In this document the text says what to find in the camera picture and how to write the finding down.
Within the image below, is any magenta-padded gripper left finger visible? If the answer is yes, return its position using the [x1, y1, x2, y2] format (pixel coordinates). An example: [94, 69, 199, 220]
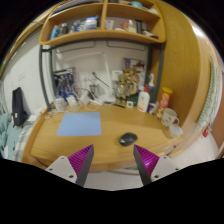
[45, 144, 95, 188]

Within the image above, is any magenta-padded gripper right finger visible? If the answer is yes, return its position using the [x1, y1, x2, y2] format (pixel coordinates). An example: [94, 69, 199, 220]
[133, 144, 181, 186]

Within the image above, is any black computer mouse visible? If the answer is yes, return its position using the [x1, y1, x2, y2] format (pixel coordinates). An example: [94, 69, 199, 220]
[118, 132, 139, 147]

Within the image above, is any light blue mouse pad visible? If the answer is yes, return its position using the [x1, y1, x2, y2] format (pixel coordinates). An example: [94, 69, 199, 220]
[56, 111, 103, 137]

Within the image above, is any clear plastic container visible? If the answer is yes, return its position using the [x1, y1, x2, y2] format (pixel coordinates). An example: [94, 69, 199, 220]
[168, 123, 184, 139]

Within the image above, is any white mug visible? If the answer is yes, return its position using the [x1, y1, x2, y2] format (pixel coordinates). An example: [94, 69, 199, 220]
[161, 107, 180, 128]

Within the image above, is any teal cloth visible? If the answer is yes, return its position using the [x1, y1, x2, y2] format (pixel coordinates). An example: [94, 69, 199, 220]
[0, 113, 24, 158]

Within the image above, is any clear plastic cup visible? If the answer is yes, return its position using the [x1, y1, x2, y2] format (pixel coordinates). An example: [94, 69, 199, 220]
[53, 95, 66, 112]

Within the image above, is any yellow red chips can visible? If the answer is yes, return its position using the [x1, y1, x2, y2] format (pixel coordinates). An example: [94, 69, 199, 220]
[155, 86, 174, 119]

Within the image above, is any white red-capped lotion bottle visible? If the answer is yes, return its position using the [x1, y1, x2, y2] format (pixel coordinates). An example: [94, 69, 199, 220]
[136, 83, 151, 113]

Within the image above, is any black bag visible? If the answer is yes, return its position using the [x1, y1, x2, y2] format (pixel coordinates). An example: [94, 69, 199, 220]
[11, 87, 29, 127]

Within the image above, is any robot model kit box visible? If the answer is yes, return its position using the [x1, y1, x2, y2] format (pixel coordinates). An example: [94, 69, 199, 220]
[53, 68, 77, 98]

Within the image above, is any tan robot figurine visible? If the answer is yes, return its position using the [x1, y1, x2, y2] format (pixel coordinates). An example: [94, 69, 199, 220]
[114, 73, 134, 104]

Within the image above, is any colourful printed box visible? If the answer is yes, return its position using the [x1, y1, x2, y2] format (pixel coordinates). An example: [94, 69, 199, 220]
[123, 58, 146, 88]

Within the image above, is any wooden shelf unit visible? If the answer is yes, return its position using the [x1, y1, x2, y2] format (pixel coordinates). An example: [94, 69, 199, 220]
[38, 0, 167, 47]

